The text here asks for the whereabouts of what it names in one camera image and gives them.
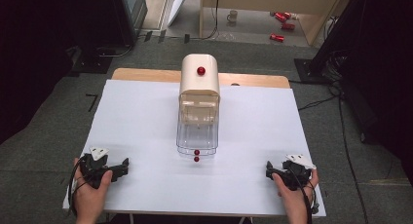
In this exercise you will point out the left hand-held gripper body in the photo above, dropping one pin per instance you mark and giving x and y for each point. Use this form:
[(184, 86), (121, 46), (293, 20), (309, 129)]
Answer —
[(92, 167)]

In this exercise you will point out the cream drawer cabinet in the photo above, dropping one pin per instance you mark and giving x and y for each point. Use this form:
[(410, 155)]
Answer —
[(198, 84)]

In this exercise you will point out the white table sheet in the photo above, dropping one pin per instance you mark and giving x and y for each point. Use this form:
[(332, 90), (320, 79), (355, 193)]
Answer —
[(146, 126)]

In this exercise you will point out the person's right hand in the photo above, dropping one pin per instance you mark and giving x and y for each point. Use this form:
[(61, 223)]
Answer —
[(293, 201)]

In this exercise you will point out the black stand base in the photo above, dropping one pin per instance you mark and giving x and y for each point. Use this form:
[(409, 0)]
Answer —
[(310, 71)]

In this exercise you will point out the white board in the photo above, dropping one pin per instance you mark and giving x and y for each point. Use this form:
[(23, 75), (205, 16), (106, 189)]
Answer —
[(177, 5)]

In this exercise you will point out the person's left hand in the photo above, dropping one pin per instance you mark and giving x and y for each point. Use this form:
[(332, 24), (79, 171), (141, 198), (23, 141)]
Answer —
[(89, 198)]

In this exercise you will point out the grey mug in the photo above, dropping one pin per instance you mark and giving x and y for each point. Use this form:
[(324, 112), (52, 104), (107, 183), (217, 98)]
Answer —
[(232, 16)]

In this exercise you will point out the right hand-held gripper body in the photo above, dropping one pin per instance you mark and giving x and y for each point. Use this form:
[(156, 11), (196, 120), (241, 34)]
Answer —
[(297, 172)]

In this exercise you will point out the transparent drawer with red knob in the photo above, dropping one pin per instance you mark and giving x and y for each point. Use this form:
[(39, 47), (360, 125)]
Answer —
[(196, 142), (207, 153)]

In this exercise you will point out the red can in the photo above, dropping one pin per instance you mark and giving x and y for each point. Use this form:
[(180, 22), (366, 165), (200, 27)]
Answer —
[(288, 26), (281, 16), (277, 37)]

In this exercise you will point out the dark monitor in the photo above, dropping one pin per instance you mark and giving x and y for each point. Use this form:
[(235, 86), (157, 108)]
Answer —
[(133, 13)]

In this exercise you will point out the black floor plate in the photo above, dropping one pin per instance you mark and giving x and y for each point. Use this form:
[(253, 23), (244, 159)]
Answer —
[(92, 63)]

